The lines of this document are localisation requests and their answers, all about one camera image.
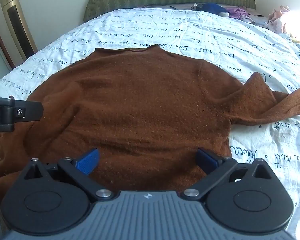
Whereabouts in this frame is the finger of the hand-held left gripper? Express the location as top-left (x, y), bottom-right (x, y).
top-left (0, 97), bottom-right (44, 132)

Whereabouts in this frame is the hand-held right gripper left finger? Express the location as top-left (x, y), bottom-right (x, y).
top-left (21, 148), bottom-right (113, 202)

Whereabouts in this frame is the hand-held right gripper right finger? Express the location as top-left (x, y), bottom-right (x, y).
top-left (181, 147), bottom-right (275, 202)

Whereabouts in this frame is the brown knit sweater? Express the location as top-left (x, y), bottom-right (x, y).
top-left (0, 44), bottom-right (300, 205)

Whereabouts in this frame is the pile of clothes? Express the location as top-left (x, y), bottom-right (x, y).
top-left (165, 3), bottom-right (268, 26)

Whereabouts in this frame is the pink clothes pile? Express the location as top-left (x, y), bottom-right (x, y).
top-left (267, 5), bottom-right (292, 30)

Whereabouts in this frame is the gold tower fan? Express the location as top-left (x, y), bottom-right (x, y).
top-left (0, 0), bottom-right (38, 62)

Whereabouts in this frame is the white script-printed bed sheet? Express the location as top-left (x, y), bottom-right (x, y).
top-left (0, 4), bottom-right (300, 240)

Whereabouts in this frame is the purple cloth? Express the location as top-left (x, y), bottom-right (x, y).
top-left (226, 6), bottom-right (250, 19)

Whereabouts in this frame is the blue cloth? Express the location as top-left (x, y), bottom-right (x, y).
top-left (199, 2), bottom-right (228, 14)

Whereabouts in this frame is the white plastic bag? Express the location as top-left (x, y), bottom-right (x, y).
top-left (277, 11), bottom-right (300, 39)

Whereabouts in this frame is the black cable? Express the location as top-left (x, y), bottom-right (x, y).
top-left (137, 4), bottom-right (176, 9)

